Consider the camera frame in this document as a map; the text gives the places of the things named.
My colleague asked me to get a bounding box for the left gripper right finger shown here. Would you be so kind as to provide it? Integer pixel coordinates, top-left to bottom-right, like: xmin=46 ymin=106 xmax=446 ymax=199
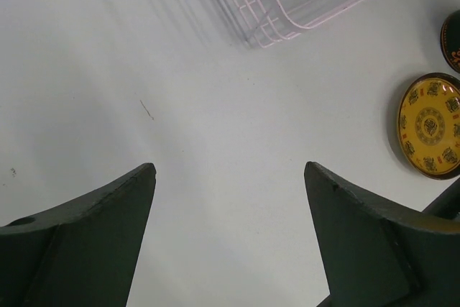
xmin=304 ymin=162 xmax=459 ymax=306

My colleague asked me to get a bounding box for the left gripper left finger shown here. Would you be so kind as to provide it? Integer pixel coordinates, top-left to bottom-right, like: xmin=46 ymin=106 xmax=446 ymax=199
xmin=1 ymin=163 xmax=156 ymax=306

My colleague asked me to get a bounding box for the yellow round saucer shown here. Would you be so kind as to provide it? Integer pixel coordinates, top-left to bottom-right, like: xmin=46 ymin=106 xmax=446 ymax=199
xmin=396 ymin=73 xmax=459 ymax=180

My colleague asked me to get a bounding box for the red black mug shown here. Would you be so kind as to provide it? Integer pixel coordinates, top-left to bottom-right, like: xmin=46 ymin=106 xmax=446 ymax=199
xmin=440 ymin=10 xmax=460 ymax=73

